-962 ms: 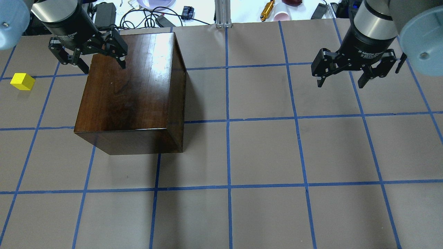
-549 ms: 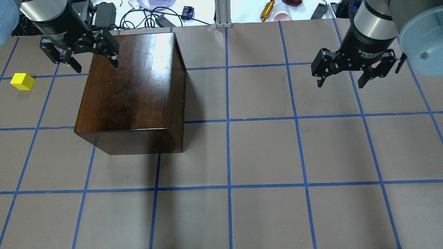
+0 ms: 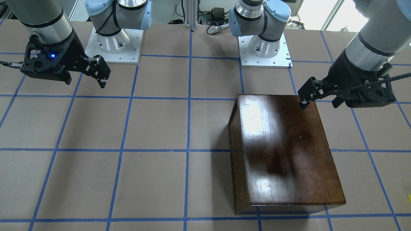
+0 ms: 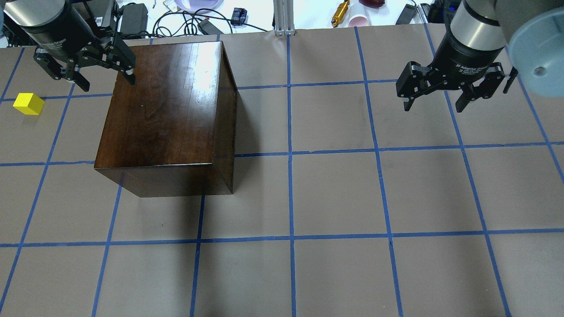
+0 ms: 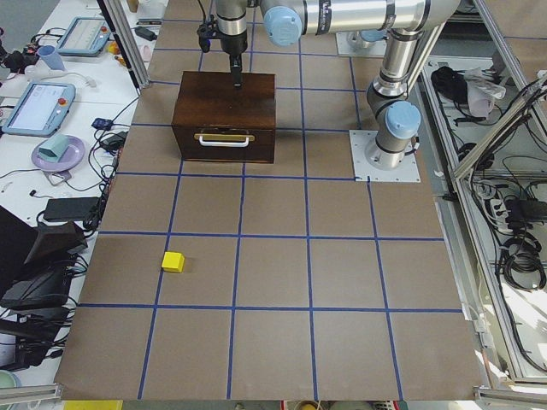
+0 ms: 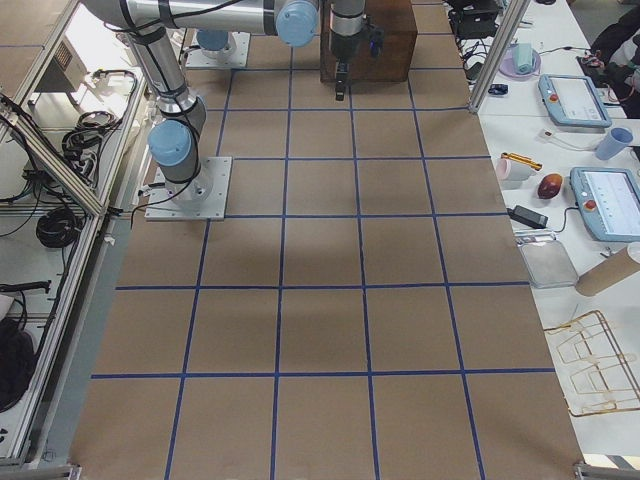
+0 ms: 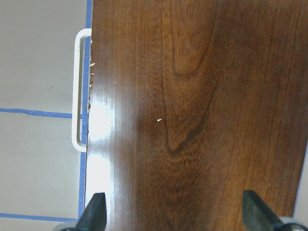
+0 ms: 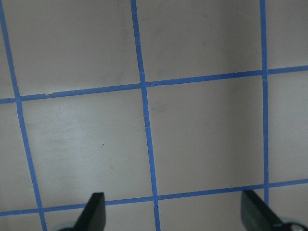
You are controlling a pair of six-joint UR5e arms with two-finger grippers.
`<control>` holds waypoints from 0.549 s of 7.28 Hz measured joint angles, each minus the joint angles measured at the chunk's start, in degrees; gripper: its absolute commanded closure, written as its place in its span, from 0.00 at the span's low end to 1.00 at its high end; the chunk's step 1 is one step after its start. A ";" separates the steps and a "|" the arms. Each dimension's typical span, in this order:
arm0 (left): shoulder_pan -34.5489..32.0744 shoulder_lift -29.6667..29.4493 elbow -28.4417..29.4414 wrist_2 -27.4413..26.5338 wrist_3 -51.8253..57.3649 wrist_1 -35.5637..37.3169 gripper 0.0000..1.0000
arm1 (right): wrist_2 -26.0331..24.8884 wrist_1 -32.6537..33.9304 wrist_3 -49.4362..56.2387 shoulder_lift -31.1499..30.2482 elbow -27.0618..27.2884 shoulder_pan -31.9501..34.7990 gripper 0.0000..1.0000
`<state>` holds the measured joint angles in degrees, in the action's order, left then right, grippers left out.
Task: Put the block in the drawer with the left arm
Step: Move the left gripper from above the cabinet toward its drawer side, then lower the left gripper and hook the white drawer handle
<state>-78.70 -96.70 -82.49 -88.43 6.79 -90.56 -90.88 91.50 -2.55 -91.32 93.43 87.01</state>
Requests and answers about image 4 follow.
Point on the black laptop charger brick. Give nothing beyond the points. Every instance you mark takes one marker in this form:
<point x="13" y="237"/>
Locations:
<point x="133" y="20"/>

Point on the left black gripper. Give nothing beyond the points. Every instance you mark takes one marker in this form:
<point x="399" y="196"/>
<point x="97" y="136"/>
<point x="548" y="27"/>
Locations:
<point x="52" y="40"/>

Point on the small blue black device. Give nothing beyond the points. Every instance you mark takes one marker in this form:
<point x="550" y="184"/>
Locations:
<point x="239" y="16"/>

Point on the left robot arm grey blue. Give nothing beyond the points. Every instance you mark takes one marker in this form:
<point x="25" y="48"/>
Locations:
<point x="12" y="8"/>

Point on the red mango fruit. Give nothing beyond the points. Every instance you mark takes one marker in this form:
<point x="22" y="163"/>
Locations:
<point x="375" y="4"/>

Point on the gold metal cylinder tool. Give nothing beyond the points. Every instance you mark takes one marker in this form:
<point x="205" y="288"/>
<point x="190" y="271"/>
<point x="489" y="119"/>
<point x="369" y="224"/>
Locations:
<point x="340" y="13"/>

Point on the black power adapter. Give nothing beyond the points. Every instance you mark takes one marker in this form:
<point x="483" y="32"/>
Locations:
<point x="407" y="14"/>

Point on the yellow cube block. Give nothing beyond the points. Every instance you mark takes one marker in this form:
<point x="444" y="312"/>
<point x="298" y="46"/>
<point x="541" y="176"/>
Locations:
<point x="29" y="104"/>

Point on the aluminium frame post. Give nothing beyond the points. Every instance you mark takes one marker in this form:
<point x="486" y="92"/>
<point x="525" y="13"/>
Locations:
<point x="284" y="18"/>

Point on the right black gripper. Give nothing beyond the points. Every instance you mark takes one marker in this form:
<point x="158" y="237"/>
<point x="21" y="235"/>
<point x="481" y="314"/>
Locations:
<point x="463" y="56"/>

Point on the dark wooden drawer cabinet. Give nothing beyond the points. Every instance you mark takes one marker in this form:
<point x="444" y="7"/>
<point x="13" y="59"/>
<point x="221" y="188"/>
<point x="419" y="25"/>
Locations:
<point x="172" y="132"/>

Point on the purple plate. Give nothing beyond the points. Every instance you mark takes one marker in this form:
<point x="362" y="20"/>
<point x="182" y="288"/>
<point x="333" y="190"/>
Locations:
<point x="194" y="5"/>

